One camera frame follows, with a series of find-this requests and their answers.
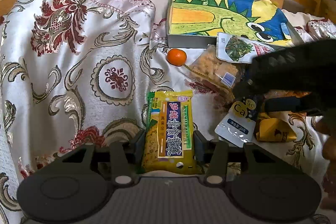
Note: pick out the grey tray with dinosaur drawing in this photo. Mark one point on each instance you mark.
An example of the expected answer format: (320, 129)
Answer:
(196, 23)

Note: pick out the floral satin blanket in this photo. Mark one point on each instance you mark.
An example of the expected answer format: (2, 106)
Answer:
(75, 75)

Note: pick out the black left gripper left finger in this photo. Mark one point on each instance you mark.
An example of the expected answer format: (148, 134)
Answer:
(126, 159)

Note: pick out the yellow green snack packet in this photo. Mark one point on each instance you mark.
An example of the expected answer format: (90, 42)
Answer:
(169, 143)

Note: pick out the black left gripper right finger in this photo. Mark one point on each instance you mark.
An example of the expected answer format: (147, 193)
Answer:
(213, 153)

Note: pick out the white green vegetable snack pouch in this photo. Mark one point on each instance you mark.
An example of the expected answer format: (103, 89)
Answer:
(235, 49)

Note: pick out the white blue calcium snack pouch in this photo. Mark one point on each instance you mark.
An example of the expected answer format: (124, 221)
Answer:
(238, 125)

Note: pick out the orange tangerine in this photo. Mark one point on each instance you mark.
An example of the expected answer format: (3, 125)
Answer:
(176, 57)

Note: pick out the clear bag of fried snacks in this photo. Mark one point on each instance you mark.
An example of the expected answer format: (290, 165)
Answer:
(217, 75)

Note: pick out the gold yellow snack packet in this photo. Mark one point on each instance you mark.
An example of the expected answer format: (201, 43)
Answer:
(273, 128)

